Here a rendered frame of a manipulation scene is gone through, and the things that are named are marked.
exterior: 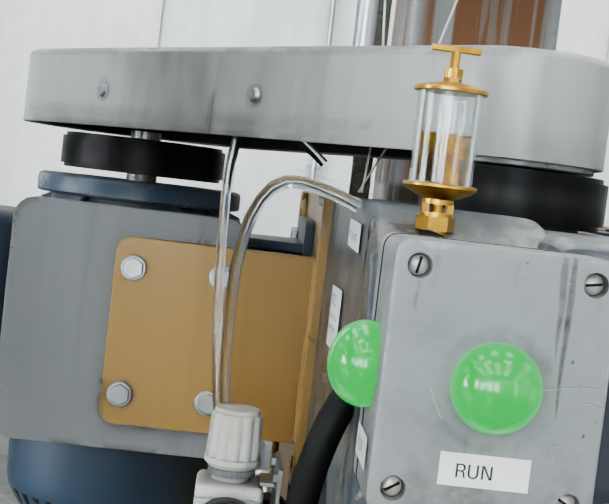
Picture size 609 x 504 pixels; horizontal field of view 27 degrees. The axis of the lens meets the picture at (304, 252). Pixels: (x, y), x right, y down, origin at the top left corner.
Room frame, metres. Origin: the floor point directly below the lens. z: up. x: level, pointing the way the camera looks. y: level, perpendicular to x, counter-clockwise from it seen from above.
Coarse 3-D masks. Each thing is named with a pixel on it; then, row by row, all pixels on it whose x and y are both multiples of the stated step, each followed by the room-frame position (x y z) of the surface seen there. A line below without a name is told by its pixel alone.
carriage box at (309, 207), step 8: (304, 192) 1.05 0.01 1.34; (312, 192) 1.01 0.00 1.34; (304, 200) 1.05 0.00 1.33; (312, 200) 0.98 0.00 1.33; (304, 208) 1.04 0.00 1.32; (312, 208) 0.97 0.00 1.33; (320, 208) 0.88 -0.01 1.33; (304, 216) 1.04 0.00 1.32; (312, 216) 0.96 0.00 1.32; (320, 216) 0.87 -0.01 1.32; (320, 224) 0.86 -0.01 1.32; (312, 248) 0.91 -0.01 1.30; (312, 256) 0.90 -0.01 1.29; (272, 448) 1.05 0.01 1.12; (280, 448) 1.02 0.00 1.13; (288, 448) 0.92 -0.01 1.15; (288, 456) 0.90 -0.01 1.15; (264, 472) 1.04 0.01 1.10; (272, 472) 1.04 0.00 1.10
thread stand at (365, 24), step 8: (360, 0) 0.79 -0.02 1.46; (368, 0) 0.79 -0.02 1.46; (376, 0) 0.79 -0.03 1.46; (360, 8) 0.79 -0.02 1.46; (368, 8) 0.79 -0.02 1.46; (376, 8) 0.79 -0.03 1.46; (360, 16) 0.79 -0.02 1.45; (368, 16) 0.79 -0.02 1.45; (376, 16) 0.79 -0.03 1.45; (360, 24) 0.79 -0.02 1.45; (368, 24) 0.79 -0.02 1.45; (360, 32) 0.79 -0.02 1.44; (368, 32) 0.79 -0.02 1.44; (360, 40) 0.79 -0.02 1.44; (368, 40) 0.79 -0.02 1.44
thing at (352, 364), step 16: (368, 320) 0.42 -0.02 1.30; (336, 336) 0.42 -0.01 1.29; (352, 336) 0.42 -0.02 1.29; (368, 336) 0.41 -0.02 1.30; (336, 352) 0.42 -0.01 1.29; (352, 352) 0.41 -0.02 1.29; (368, 352) 0.41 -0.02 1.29; (336, 368) 0.41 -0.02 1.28; (352, 368) 0.41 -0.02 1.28; (368, 368) 0.41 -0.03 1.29; (336, 384) 0.42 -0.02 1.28; (352, 384) 0.41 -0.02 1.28; (368, 384) 0.41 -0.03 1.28; (352, 400) 0.42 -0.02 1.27; (368, 400) 0.41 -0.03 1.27
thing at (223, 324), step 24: (264, 192) 0.57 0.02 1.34; (336, 192) 0.55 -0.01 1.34; (240, 240) 0.60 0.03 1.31; (216, 264) 0.72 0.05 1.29; (240, 264) 0.61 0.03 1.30; (216, 288) 0.72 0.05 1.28; (216, 312) 0.71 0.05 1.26; (216, 336) 0.71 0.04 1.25; (216, 360) 0.71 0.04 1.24; (216, 384) 0.71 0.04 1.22
